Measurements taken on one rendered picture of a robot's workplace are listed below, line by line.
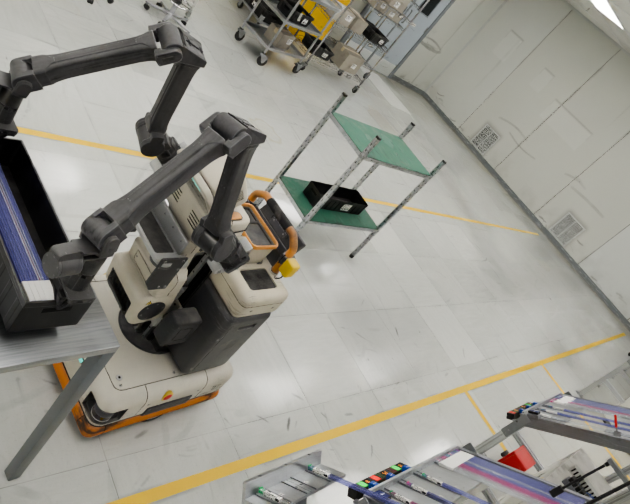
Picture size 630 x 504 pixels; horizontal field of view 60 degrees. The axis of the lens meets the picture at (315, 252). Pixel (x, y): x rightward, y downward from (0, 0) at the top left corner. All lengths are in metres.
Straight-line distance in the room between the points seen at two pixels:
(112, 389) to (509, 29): 10.83
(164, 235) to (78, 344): 0.48
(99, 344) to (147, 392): 0.70
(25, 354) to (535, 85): 10.67
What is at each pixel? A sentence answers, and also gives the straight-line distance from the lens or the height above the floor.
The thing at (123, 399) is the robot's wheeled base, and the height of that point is 0.27.
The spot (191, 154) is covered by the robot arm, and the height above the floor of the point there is 1.37.
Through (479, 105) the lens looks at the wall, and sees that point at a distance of 11.76.
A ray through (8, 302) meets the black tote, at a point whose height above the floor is 0.89.
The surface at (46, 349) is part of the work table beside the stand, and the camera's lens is 1.52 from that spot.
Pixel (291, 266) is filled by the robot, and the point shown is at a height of 0.91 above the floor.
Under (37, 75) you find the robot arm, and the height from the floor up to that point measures 1.21.
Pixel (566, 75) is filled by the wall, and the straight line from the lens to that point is 11.31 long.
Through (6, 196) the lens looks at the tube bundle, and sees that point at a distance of 1.70.
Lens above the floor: 1.99
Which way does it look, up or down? 28 degrees down
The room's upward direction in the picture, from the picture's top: 43 degrees clockwise
